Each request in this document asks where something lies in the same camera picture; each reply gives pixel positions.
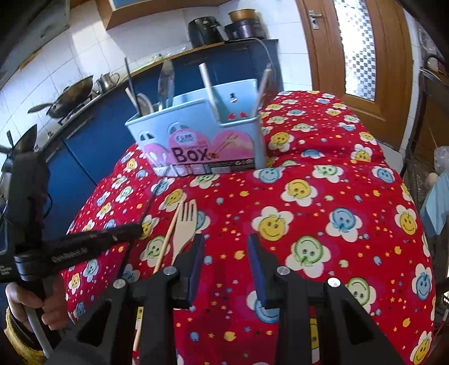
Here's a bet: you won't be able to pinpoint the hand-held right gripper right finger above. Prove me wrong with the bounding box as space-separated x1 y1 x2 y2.
247 234 407 365

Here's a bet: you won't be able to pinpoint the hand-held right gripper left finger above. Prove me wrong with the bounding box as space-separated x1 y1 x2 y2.
45 233 206 365

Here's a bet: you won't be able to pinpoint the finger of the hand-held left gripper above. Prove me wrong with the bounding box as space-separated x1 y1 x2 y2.
42 224 143 268

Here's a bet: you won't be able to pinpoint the pale wooden fork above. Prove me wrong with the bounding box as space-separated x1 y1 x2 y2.
171 199 198 268

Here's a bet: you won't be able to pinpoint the light blue utensil holder box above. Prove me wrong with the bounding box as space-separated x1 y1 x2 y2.
125 79 269 177

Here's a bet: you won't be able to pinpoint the black chopstick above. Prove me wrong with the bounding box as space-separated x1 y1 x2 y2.
124 57 141 116

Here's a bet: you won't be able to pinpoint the metal table knife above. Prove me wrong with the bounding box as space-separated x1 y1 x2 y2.
158 60 175 110

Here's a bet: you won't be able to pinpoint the person's left forearm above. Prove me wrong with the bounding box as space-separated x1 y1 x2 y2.
3 309 48 365

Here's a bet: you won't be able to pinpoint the person's left hand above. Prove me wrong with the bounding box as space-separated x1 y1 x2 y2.
6 279 68 331

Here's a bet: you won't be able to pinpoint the wooden chopstick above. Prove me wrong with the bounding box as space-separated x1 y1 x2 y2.
133 202 183 352

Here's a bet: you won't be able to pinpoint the dark frying pan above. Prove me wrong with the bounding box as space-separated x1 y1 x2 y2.
6 124 39 154

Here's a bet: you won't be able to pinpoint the blue kitchen cabinets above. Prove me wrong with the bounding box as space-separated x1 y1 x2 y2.
35 38 285 220

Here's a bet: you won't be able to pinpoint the gas stove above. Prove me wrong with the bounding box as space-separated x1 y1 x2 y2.
57 94 103 126

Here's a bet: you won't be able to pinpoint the black wok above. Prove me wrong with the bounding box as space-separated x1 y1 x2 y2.
27 75 95 119

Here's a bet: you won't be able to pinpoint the red smiley flower cloth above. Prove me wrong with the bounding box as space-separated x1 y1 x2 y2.
59 90 437 365

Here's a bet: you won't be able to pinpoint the metal kettle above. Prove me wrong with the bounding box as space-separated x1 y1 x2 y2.
94 72 120 91

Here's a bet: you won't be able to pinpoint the white spoon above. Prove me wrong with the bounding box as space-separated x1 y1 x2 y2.
135 93 154 115

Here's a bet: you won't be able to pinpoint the grey range hood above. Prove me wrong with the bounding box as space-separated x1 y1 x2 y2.
0 0 71 79

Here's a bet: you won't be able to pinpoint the light blue cloth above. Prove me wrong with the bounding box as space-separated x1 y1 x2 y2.
419 175 449 236

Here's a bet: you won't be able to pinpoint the wooden door with glass panel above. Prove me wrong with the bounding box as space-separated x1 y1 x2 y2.
295 0 415 152

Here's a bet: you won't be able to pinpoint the black air fryer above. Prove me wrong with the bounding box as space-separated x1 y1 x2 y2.
188 16 229 48

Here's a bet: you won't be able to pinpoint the black rice cooker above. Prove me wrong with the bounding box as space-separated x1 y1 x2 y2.
224 20 266 41

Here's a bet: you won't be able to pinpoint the cluttered metal rack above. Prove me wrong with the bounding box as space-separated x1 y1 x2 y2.
417 31 449 176

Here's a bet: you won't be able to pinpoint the brown bowl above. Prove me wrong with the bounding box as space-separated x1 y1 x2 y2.
228 9 257 22

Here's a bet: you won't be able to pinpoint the white utensil handle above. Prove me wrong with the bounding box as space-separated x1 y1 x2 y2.
198 62 222 124

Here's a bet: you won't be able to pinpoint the wooden wall cabinet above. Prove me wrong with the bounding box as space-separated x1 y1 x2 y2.
95 0 227 31

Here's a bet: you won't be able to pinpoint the white cable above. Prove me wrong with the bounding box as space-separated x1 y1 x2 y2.
255 36 278 72

